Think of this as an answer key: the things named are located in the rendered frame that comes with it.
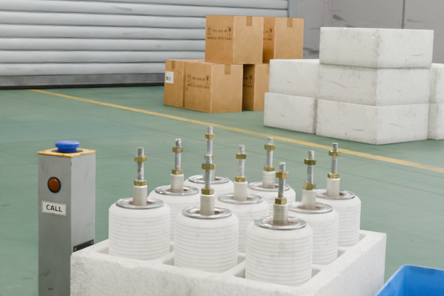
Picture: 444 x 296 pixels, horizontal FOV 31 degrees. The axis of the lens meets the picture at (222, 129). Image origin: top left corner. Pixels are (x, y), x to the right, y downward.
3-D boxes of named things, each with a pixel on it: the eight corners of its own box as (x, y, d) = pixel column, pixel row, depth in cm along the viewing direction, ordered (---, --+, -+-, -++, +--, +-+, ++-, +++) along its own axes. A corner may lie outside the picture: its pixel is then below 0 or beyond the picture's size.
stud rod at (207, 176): (211, 203, 122) (212, 154, 121) (209, 205, 121) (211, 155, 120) (204, 203, 122) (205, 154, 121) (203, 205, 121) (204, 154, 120)
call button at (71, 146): (69, 156, 135) (69, 144, 135) (50, 154, 137) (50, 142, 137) (84, 153, 139) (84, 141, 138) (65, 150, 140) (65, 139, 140)
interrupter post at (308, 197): (308, 207, 129) (310, 187, 129) (319, 211, 127) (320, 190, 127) (297, 209, 128) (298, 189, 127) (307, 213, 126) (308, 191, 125)
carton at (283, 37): (302, 63, 540) (304, 18, 536) (273, 63, 526) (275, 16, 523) (275, 61, 564) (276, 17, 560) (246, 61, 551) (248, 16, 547)
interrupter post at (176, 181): (172, 195, 136) (172, 175, 136) (168, 191, 138) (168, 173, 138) (185, 194, 137) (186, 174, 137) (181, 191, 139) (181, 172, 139)
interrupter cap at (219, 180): (206, 176, 153) (206, 172, 153) (237, 182, 149) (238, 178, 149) (179, 182, 148) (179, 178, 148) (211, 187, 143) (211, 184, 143)
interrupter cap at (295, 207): (310, 203, 133) (310, 199, 133) (342, 212, 126) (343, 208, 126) (274, 208, 128) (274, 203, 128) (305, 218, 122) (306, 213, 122)
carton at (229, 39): (262, 63, 518) (263, 16, 514) (232, 64, 504) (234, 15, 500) (233, 61, 542) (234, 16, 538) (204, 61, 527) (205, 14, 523)
